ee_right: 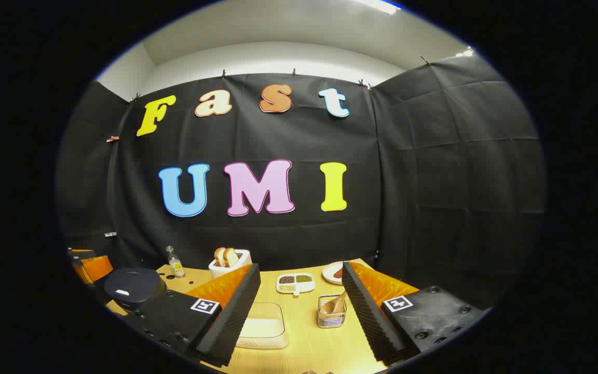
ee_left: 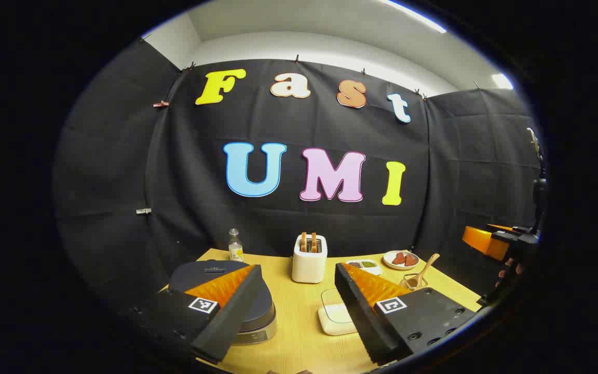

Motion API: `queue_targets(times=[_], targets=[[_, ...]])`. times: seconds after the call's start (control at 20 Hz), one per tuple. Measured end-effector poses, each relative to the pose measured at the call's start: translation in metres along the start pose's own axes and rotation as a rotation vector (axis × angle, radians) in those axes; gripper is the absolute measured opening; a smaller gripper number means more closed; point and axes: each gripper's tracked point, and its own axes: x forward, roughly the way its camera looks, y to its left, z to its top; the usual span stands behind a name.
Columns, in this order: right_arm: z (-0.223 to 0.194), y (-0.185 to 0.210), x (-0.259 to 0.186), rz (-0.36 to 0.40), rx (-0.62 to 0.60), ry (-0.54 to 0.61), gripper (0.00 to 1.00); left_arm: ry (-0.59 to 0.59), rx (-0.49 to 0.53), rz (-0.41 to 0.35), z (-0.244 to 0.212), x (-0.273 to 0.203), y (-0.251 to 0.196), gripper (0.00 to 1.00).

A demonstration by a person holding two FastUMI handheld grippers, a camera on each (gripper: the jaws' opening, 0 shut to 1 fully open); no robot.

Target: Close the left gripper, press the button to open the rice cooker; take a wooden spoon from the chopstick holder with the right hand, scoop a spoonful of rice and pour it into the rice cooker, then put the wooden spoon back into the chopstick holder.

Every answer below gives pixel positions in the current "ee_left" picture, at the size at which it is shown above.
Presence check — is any wire chopstick holder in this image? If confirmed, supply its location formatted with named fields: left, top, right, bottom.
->
left=399, top=273, right=429, bottom=291

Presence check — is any wooden spoon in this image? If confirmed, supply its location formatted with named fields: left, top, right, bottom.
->
left=405, top=253, right=441, bottom=289

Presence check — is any white round plate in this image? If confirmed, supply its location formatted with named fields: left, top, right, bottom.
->
left=383, top=250, right=420, bottom=271

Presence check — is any white divided dish of beans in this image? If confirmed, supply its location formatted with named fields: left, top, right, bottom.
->
left=346, top=259, right=384, bottom=276

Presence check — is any dark grey rice cooker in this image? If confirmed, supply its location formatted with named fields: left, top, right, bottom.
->
left=168, top=260, right=278, bottom=346

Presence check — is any glass bottle yellow label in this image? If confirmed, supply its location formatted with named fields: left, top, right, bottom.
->
left=228, top=229, right=243, bottom=262

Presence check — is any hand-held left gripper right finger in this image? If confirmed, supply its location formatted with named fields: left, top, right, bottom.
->
left=334, top=262, right=479, bottom=367

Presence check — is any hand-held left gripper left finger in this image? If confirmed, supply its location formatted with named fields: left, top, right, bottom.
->
left=132, top=264, right=263, bottom=364

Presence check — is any white rice box clear lid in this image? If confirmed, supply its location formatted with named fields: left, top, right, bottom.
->
left=318, top=288, right=359, bottom=336

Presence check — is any black backdrop cloth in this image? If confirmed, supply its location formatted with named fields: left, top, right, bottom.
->
left=52, top=39, right=549, bottom=323

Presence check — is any white toaster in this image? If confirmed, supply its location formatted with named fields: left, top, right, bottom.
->
left=292, top=234, right=328, bottom=284

